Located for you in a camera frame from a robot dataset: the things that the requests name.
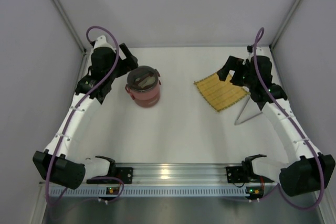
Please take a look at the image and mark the dark red steel-lined pot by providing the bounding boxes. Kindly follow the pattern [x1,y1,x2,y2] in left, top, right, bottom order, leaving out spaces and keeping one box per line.
[133,91,160,108]

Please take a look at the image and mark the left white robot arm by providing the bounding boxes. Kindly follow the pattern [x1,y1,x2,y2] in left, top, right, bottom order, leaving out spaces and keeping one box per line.
[33,42,138,189]

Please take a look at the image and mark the cream small spoon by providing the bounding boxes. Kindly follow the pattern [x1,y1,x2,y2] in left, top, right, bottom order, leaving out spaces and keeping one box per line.
[139,76,156,89]

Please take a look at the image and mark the pink steel-lined pot with handles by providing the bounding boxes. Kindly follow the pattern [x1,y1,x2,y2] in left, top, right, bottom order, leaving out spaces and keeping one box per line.
[125,82,161,108]

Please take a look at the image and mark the metal tongs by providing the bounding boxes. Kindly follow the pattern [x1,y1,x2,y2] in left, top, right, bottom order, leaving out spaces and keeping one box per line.
[234,96,261,125]

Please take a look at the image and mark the left black base bracket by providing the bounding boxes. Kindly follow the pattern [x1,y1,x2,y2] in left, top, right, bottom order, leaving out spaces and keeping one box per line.
[116,167,133,184]

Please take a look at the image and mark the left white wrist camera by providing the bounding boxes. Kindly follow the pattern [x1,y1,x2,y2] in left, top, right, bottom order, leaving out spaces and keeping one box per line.
[90,35,114,51]

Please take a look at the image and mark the aluminium mounting rail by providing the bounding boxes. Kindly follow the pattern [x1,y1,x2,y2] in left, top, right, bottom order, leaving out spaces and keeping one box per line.
[48,163,276,200]

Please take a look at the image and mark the right black base bracket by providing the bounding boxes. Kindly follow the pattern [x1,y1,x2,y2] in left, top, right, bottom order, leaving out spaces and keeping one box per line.
[226,166,247,184]

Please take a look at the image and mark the bamboo serving mat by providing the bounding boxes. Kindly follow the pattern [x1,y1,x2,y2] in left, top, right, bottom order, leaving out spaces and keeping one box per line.
[194,73,249,112]

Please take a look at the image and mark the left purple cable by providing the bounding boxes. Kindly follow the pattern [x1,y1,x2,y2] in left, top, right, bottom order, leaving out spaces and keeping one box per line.
[45,26,119,206]

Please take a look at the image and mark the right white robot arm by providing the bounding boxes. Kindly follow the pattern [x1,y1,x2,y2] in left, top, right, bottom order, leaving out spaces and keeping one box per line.
[217,56,335,197]

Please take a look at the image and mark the grey transparent lid with handles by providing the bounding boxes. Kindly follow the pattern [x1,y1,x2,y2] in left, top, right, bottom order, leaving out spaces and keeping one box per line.
[127,66,160,93]

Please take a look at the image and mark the black base bracket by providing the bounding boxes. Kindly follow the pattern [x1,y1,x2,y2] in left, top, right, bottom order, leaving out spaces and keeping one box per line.
[226,166,247,184]
[116,167,133,184]

